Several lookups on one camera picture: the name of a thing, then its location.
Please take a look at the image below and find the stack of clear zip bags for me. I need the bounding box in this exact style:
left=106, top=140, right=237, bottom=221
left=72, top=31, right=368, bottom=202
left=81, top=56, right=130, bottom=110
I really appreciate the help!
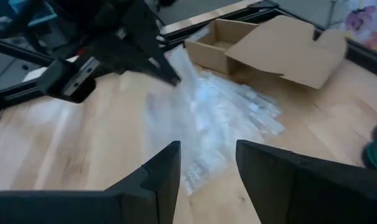
left=144, top=62, right=286, bottom=195

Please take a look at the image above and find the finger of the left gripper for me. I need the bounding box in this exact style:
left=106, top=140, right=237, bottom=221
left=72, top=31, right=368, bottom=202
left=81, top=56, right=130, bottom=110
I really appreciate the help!
left=88, top=33, right=165, bottom=79
left=122, top=0, right=182, bottom=88

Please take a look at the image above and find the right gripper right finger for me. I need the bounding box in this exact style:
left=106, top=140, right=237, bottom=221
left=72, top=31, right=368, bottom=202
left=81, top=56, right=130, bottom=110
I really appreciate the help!
left=235, top=139, right=377, bottom=224

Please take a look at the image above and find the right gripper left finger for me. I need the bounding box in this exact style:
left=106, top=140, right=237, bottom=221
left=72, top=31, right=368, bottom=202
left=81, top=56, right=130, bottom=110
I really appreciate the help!
left=0, top=140, right=182, bottom=224

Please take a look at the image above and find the light blue object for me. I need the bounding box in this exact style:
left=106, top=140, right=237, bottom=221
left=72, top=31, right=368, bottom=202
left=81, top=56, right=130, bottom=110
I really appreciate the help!
left=0, top=0, right=58, bottom=29

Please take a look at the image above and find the clear plastic zip bag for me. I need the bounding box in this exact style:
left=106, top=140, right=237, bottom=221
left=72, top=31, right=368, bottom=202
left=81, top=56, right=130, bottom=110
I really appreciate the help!
left=164, top=46, right=205, bottom=95

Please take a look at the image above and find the white floral cloth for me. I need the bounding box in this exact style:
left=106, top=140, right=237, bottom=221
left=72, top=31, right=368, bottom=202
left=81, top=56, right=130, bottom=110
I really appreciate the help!
left=328, top=0, right=377, bottom=57

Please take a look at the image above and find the open cardboard box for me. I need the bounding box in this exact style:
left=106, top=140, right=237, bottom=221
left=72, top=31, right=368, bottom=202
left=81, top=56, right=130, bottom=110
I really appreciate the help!
left=184, top=15, right=348, bottom=90

